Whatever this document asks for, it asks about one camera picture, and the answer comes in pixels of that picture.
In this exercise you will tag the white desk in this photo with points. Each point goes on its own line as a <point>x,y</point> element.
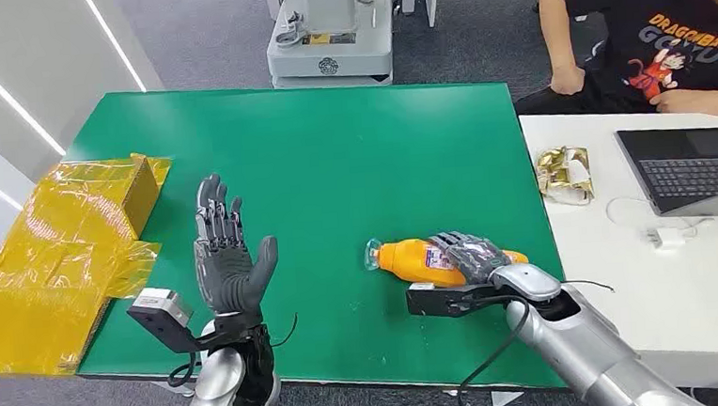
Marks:
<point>652,308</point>

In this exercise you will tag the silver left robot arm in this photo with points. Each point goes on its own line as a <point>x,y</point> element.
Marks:
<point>217,391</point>

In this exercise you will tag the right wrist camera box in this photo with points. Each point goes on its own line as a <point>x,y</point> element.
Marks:
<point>440,301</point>

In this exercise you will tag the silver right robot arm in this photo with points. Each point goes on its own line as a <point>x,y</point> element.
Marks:
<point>592,349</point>

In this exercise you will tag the green table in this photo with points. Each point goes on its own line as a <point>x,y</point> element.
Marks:
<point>332,166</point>

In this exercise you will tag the orange juice bottle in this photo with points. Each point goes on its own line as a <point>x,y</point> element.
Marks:
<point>409,261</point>

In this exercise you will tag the crumpled gold wrapper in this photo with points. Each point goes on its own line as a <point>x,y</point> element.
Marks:
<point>560,174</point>

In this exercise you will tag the person's hand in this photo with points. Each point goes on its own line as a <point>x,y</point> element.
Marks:
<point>671,101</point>
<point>568,81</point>

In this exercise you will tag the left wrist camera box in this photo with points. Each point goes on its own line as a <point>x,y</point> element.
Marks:
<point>161,313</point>

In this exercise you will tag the dark grey laptop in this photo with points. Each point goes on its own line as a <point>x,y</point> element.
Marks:
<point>688,175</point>

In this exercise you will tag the person's right hand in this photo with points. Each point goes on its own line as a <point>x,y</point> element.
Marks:
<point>568,81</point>

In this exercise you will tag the white power adapter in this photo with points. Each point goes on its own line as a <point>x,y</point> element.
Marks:
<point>667,237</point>

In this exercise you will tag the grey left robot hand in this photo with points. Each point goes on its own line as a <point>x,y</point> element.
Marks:
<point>229,278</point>

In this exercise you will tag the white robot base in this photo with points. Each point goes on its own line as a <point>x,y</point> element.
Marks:
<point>331,47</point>

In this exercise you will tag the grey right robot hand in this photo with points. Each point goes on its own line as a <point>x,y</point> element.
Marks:
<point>478,258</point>

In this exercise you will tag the person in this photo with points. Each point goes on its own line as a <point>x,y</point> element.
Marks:
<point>666,20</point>

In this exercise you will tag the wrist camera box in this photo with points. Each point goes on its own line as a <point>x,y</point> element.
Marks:
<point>440,301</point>
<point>161,313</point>

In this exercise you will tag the yellow taped cardboard box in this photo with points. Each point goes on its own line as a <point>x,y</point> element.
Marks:
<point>57,257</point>

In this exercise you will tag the person's left hand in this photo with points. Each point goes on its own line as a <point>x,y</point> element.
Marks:
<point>671,101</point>

